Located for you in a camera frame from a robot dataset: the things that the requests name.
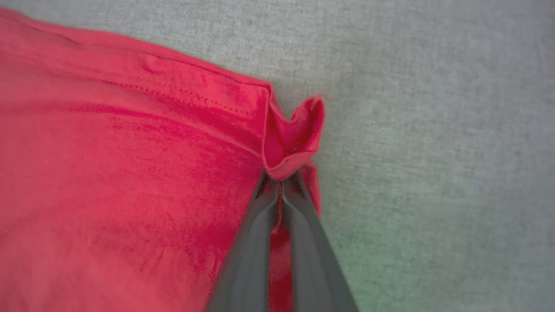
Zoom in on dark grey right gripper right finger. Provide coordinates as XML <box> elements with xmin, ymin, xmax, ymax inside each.
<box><xmin>281</xmin><ymin>172</ymin><xmax>360</xmax><ymax>312</ymax></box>

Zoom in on red and white shirt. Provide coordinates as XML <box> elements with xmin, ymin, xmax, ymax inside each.
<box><xmin>0</xmin><ymin>6</ymin><xmax>326</xmax><ymax>312</ymax></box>

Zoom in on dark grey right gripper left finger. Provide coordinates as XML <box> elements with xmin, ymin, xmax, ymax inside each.
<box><xmin>205</xmin><ymin>170</ymin><xmax>282</xmax><ymax>312</ymax></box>

